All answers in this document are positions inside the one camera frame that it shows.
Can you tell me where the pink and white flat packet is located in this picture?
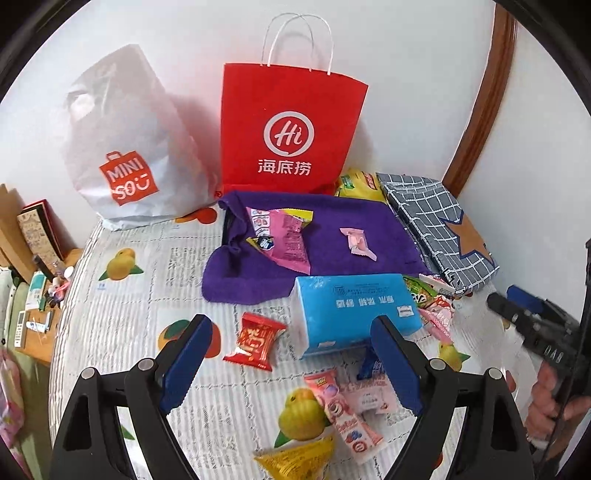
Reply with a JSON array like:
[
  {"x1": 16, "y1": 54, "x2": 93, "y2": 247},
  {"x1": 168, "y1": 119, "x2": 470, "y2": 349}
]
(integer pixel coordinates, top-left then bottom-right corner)
[{"x1": 344, "y1": 376, "x2": 403, "y2": 416}]

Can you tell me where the grey checked star cloth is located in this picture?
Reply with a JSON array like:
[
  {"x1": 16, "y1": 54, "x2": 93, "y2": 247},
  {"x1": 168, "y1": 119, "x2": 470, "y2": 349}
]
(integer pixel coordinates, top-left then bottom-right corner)
[{"x1": 376, "y1": 172, "x2": 502, "y2": 296}]

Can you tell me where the green snack packet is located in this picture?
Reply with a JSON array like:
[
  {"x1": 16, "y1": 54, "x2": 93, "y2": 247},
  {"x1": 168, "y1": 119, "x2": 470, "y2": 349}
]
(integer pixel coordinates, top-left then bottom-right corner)
[{"x1": 402, "y1": 274, "x2": 455, "y2": 308}]

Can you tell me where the blue tissue pack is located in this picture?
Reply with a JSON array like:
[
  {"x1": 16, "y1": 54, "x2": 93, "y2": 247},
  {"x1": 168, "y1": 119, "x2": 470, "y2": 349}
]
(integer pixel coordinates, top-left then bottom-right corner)
[{"x1": 291, "y1": 273, "x2": 424, "y2": 361}]

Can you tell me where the pink and yellow snack packet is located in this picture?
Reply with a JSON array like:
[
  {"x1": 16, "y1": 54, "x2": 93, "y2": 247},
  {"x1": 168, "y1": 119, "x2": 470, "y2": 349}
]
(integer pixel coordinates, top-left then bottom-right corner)
[{"x1": 245, "y1": 206, "x2": 315, "y2": 274}]

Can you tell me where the yellow chips bag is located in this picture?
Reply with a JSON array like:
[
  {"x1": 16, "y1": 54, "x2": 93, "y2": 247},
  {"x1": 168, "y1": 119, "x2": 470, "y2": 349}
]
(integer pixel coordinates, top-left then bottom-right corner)
[{"x1": 335, "y1": 168, "x2": 386, "y2": 204}]

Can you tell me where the pink floral cloth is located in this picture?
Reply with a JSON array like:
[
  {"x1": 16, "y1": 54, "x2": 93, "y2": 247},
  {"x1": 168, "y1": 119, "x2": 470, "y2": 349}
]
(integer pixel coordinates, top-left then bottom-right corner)
[{"x1": 0, "y1": 351, "x2": 25, "y2": 449}]

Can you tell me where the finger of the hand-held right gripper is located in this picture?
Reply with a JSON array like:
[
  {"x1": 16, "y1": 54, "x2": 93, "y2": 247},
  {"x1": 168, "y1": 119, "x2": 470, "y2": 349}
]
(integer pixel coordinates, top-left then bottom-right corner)
[
  {"x1": 487, "y1": 292, "x2": 534, "y2": 337},
  {"x1": 506, "y1": 285, "x2": 561, "y2": 320}
]

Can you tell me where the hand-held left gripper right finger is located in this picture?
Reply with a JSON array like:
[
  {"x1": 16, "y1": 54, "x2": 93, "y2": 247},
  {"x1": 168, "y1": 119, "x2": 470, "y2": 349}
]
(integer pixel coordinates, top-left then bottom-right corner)
[{"x1": 369, "y1": 315, "x2": 536, "y2": 480}]

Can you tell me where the fruit print bed sheet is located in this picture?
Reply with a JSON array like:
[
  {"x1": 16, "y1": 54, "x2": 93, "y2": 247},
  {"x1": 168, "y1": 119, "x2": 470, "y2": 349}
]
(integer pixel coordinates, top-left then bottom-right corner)
[{"x1": 48, "y1": 203, "x2": 532, "y2": 480}]

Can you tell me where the white plastic shopping bag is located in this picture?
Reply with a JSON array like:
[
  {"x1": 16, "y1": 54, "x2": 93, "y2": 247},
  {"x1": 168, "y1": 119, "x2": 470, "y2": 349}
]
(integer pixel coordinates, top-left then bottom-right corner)
[{"x1": 60, "y1": 44, "x2": 220, "y2": 232}]

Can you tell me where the patterned book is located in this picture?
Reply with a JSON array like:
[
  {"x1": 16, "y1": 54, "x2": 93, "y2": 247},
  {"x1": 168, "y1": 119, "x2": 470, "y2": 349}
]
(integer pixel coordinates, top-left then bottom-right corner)
[{"x1": 17, "y1": 199, "x2": 65, "y2": 274}]

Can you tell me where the small pink candy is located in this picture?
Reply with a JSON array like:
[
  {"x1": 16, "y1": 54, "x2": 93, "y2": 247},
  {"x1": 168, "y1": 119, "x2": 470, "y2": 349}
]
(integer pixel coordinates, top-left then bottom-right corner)
[{"x1": 339, "y1": 226, "x2": 379, "y2": 261}]

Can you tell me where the red snack packet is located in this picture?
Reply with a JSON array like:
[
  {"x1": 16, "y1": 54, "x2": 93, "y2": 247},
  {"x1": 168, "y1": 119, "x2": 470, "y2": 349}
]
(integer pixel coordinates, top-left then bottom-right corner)
[{"x1": 223, "y1": 311, "x2": 287, "y2": 370}]

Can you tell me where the pink strawberry snack packet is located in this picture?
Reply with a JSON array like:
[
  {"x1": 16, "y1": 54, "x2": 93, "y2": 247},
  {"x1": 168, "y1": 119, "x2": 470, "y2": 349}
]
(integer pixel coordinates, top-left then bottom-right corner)
[{"x1": 418, "y1": 295, "x2": 455, "y2": 344}]

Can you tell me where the white remote control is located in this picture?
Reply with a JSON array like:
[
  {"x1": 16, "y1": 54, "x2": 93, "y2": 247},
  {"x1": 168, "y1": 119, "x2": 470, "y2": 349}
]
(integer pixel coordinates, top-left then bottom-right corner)
[{"x1": 14, "y1": 310, "x2": 32, "y2": 348}]

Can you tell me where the small blue packet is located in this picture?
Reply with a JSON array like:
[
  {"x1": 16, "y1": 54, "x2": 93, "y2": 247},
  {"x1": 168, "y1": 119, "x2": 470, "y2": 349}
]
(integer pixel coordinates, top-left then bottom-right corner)
[{"x1": 358, "y1": 348, "x2": 386, "y2": 381}]

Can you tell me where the red paper bag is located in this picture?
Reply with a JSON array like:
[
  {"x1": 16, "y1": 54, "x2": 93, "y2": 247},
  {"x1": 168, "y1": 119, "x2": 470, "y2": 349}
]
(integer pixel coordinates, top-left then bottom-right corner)
[{"x1": 221, "y1": 13, "x2": 369, "y2": 197}]

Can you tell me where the wooden bedside table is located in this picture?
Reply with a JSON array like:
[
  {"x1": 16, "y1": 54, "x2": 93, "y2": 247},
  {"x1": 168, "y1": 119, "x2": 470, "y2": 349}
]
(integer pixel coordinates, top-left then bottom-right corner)
[{"x1": 0, "y1": 249, "x2": 85, "y2": 366}]

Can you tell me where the wooden bed frame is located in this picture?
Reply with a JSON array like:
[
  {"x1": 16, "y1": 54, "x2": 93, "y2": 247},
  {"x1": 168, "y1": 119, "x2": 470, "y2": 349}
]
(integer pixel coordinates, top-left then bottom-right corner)
[{"x1": 441, "y1": 9, "x2": 518, "y2": 199}]

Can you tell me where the yellow triangular snack packet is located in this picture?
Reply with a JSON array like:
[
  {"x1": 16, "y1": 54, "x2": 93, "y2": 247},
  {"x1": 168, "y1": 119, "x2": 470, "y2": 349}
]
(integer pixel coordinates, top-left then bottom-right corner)
[{"x1": 253, "y1": 435, "x2": 338, "y2": 480}]

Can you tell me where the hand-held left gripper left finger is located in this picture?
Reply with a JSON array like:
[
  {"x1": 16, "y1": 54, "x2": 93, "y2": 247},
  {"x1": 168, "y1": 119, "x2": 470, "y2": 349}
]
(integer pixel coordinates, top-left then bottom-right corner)
[{"x1": 48, "y1": 314, "x2": 214, "y2": 480}]

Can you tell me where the purple towel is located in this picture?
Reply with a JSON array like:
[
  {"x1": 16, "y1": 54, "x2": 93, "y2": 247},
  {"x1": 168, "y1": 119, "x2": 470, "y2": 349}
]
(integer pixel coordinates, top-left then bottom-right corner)
[{"x1": 202, "y1": 190, "x2": 430, "y2": 305}]

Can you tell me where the person's right hand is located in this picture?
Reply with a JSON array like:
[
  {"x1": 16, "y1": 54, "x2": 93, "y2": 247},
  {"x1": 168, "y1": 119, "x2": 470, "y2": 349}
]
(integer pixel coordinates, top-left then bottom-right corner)
[{"x1": 526, "y1": 364, "x2": 591, "y2": 455}]

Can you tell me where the long pink snack wrapper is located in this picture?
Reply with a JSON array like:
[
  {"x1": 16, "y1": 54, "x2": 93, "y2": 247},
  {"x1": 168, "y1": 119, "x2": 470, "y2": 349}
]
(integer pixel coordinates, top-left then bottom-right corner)
[{"x1": 304, "y1": 369, "x2": 386, "y2": 457}]

